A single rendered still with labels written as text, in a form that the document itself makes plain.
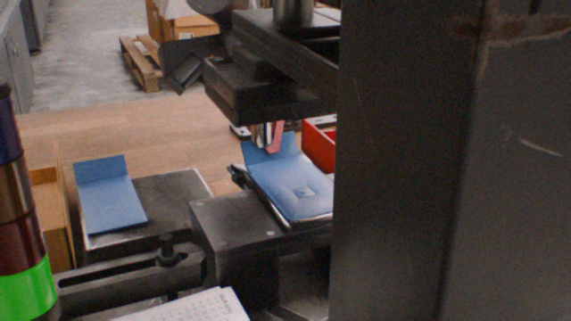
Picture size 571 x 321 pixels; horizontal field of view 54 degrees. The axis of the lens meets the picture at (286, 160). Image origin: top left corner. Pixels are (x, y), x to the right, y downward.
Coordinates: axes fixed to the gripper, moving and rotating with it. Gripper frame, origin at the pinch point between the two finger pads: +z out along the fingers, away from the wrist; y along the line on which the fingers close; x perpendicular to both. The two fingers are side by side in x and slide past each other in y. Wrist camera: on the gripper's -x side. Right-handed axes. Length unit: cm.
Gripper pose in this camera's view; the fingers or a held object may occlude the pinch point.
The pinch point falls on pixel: (271, 146)
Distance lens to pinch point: 68.3
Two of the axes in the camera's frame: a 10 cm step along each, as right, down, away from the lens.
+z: 2.4, 9.7, -0.1
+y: 3.3, -0.9, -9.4
